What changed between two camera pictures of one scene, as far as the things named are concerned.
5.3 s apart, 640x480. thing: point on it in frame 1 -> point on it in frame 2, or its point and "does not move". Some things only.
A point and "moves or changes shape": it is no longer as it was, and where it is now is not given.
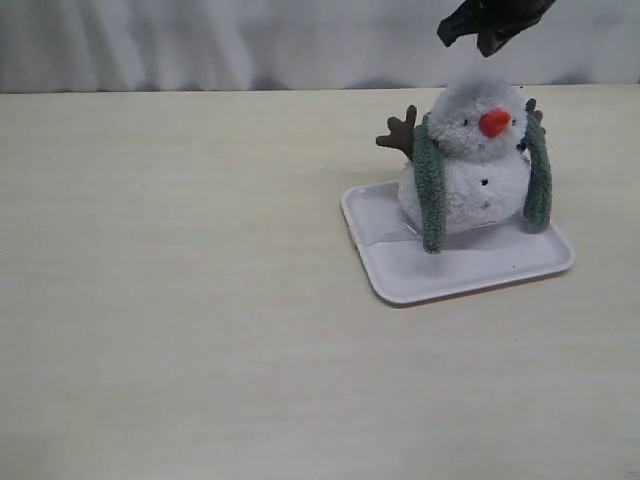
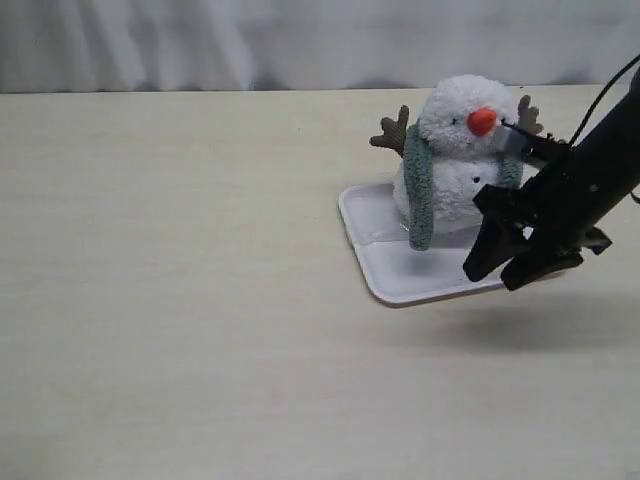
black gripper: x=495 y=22 -> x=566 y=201
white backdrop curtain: x=56 y=46 does not move
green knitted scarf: x=431 y=172 moves or changes shape
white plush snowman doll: x=479 y=124 moves or changes shape
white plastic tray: x=402 y=272 does not move
